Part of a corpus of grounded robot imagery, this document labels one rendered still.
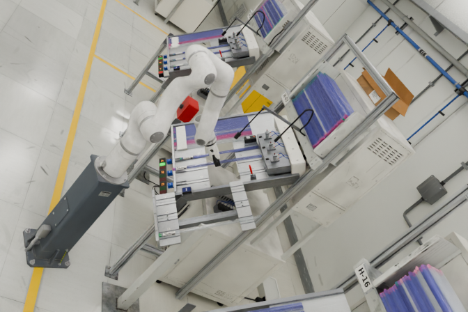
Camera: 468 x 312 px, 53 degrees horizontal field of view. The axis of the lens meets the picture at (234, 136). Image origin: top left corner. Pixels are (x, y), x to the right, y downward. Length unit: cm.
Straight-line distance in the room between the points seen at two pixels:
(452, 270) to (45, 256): 205
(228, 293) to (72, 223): 126
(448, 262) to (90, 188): 166
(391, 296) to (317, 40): 243
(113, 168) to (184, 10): 491
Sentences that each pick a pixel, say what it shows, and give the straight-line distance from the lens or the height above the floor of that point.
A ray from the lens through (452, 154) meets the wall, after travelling 404.
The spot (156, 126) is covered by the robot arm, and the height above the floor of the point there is 111.
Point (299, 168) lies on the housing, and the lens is 266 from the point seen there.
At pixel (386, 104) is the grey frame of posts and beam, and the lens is 250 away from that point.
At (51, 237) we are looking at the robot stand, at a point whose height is 20.
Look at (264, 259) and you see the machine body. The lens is 314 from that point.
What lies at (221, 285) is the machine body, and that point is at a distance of 328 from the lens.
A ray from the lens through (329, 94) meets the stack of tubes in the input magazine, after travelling 275.
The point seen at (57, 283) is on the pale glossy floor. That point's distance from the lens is 286.
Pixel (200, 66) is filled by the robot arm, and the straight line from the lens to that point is 208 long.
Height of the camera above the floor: 214
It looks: 23 degrees down
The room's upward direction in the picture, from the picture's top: 43 degrees clockwise
